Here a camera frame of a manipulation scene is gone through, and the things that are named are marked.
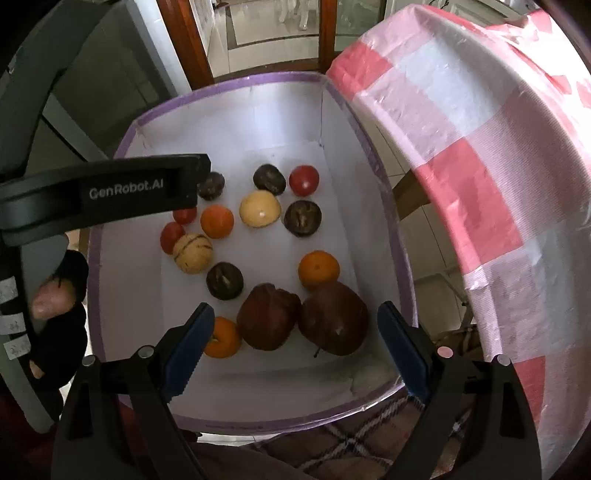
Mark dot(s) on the dark passion fruit back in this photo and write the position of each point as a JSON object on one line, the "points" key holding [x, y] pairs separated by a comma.
{"points": [[269, 178]]}

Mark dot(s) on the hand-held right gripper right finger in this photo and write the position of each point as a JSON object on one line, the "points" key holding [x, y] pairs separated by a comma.
{"points": [[406, 350]]}

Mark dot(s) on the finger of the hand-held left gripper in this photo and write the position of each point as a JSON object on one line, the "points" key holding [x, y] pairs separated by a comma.
{"points": [[204, 168]]}

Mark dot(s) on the wooden table leg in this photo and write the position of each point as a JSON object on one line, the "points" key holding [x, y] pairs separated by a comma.
{"points": [[404, 194]]}

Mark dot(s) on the small orange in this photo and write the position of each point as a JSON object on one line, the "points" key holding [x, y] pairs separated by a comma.
{"points": [[318, 270], [224, 339], [217, 221]]}

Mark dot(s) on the white box with purple rim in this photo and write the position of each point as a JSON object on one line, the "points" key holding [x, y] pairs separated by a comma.
{"points": [[277, 378]]}

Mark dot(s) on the plaid cloth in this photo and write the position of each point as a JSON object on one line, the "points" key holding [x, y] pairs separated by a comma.
{"points": [[346, 438]]}

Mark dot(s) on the person's left hand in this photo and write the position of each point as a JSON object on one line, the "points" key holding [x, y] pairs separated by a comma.
{"points": [[53, 300]]}

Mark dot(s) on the dark passion fruit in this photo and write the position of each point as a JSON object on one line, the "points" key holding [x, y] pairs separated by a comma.
{"points": [[302, 218], [269, 178]]}

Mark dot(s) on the red white checkered tablecloth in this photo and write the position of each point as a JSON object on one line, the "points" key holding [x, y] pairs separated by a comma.
{"points": [[461, 138]]}

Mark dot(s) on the person's left forearm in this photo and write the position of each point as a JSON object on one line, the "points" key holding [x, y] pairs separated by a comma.
{"points": [[69, 341]]}

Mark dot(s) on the red tomato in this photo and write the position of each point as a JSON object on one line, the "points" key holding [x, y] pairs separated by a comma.
{"points": [[171, 237], [304, 180], [184, 215]]}

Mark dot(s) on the dark grey appliance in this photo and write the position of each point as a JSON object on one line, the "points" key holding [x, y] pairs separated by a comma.
{"points": [[106, 83]]}

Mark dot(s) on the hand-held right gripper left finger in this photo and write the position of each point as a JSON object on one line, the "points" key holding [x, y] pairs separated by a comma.
{"points": [[191, 355]]}

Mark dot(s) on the striped yellow pepino melon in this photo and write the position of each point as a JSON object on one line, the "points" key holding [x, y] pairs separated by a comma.
{"points": [[261, 208], [193, 253]]}

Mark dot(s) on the brown wooden door frame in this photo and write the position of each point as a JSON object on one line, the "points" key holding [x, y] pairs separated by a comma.
{"points": [[184, 41], [328, 32]]}

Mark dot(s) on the dark red apple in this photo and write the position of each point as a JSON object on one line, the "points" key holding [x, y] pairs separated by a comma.
{"points": [[333, 319], [268, 316]]}

